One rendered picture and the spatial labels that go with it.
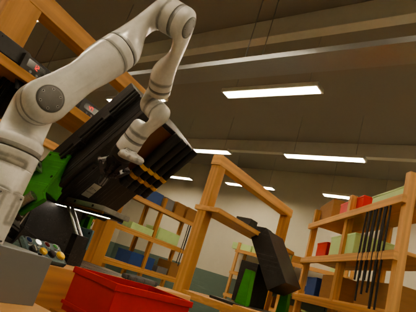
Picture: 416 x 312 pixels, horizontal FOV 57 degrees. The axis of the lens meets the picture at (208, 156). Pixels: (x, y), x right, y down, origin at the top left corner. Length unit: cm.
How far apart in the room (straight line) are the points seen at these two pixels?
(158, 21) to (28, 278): 67
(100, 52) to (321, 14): 471
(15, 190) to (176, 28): 54
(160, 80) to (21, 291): 65
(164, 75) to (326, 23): 431
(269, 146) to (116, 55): 882
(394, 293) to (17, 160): 294
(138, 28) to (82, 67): 19
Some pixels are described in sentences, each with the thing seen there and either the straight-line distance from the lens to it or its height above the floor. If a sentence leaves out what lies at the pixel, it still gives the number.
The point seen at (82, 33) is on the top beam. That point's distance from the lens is 207.
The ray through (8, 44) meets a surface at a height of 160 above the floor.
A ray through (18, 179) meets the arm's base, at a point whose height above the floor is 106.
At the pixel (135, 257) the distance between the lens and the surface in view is 734.
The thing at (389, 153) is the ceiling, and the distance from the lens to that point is 859.
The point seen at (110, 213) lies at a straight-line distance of 148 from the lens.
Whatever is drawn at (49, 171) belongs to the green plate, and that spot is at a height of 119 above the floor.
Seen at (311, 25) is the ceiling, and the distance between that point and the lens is 540.
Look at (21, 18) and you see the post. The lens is 188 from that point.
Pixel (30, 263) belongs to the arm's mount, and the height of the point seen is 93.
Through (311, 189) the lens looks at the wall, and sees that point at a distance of 1111.
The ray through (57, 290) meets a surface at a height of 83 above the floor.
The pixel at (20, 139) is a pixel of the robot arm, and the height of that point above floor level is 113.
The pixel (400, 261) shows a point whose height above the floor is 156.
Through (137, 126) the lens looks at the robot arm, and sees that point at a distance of 125.
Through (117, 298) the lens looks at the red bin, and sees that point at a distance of 109.
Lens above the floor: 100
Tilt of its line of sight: 17 degrees up
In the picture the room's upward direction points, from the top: 18 degrees clockwise
